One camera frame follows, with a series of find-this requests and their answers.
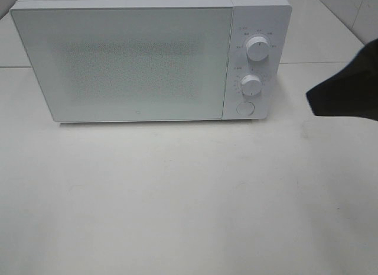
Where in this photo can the round white door button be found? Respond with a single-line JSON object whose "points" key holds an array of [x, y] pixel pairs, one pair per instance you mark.
{"points": [[245, 108]]}

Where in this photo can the white control knob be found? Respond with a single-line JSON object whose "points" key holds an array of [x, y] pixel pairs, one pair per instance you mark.
{"points": [[250, 85], [257, 48]]}

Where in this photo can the white microwave door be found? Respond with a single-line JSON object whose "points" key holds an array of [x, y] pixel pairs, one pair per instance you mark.
{"points": [[110, 65]]}

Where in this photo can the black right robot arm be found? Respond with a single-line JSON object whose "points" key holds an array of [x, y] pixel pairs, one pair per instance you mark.
{"points": [[352, 92]]}

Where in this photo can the white microwave oven body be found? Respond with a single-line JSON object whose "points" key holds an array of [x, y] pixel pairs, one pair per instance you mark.
{"points": [[269, 18]]}

